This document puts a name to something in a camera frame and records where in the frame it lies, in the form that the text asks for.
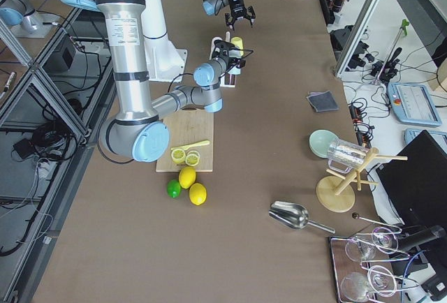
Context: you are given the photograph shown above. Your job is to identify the metal scoop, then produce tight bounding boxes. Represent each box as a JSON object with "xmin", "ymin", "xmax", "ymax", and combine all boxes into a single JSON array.
[{"xmin": 268, "ymin": 200, "xmax": 335, "ymax": 234}]

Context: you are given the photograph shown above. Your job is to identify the green lime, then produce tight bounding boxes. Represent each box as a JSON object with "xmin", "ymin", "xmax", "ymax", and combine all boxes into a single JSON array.
[{"xmin": 166, "ymin": 179, "xmax": 182, "ymax": 198}]

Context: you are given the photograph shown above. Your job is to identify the mint green bowl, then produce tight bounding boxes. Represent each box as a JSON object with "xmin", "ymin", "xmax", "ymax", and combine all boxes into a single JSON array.
[{"xmin": 309, "ymin": 129, "xmax": 338, "ymax": 158}]

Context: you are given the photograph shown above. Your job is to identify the grey folded cloth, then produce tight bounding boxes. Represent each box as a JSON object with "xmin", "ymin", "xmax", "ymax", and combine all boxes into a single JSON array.
[{"xmin": 306, "ymin": 91, "xmax": 339, "ymax": 112}]

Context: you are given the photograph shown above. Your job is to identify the aluminium frame post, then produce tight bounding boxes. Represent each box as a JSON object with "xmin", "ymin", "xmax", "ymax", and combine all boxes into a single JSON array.
[{"xmin": 333, "ymin": 0, "xmax": 380, "ymax": 79}]

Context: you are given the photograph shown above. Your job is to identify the yellow cup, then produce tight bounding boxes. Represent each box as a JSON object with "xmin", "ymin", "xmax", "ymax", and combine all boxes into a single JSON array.
[{"xmin": 230, "ymin": 36, "xmax": 244, "ymax": 49}]

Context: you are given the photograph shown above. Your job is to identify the glass beer mug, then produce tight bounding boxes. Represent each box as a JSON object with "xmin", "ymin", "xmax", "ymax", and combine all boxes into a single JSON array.
[{"xmin": 327, "ymin": 139, "xmax": 369, "ymax": 174}]

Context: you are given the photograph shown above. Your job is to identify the wooden mug tree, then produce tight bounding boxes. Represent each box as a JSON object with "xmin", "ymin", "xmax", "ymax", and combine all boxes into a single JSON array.
[{"xmin": 316, "ymin": 147, "xmax": 408, "ymax": 213}]

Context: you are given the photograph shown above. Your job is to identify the wooden cutting board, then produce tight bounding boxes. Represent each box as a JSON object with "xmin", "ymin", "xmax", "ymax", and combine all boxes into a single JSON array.
[{"xmin": 155, "ymin": 108, "xmax": 214, "ymax": 173}]

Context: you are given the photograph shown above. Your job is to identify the blue teach pendant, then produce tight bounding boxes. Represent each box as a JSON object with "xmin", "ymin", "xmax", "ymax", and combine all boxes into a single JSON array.
[
  {"xmin": 404, "ymin": 128, "xmax": 446, "ymax": 152},
  {"xmin": 387, "ymin": 82, "xmax": 442, "ymax": 127}
]

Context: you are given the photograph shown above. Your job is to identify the lemon slice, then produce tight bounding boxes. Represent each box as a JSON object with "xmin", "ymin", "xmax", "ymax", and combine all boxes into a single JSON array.
[
  {"xmin": 184, "ymin": 150, "xmax": 200, "ymax": 167},
  {"xmin": 170, "ymin": 148, "xmax": 186, "ymax": 164}
]

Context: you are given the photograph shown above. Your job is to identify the wine glass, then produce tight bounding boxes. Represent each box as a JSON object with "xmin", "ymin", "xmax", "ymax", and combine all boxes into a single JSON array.
[
  {"xmin": 340, "ymin": 265, "xmax": 397, "ymax": 302},
  {"xmin": 345, "ymin": 226, "xmax": 398, "ymax": 263}
]

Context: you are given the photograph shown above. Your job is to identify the yellow plastic knife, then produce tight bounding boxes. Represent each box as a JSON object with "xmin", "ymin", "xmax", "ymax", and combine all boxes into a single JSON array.
[{"xmin": 170, "ymin": 140, "xmax": 210, "ymax": 151}]

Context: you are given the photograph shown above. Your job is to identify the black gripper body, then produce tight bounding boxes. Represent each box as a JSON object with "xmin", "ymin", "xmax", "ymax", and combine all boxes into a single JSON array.
[
  {"xmin": 213, "ymin": 39, "xmax": 246, "ymax": 69},
  {"xmin": 228, "ymin": 0, "xmax": 247, "ymax": 27}
]

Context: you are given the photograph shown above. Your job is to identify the black computer monitor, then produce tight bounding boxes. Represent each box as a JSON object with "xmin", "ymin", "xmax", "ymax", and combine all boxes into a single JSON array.
[{"xmin": 376, "ymin": 138, "xmax": 446, "ymax": 228}]

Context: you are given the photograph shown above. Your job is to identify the white wire cup holder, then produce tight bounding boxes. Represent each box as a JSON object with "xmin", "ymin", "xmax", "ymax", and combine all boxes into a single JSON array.
[{"xmin": 208, "ymin": 31, "xmax": 242, "ymax": 89}]

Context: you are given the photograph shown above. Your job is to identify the whole yellow lemon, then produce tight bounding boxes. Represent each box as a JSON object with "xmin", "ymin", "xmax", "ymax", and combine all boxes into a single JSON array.
[{"xmin": 179, "ymin": 166, "xmax": 196, "ymax": 189}]

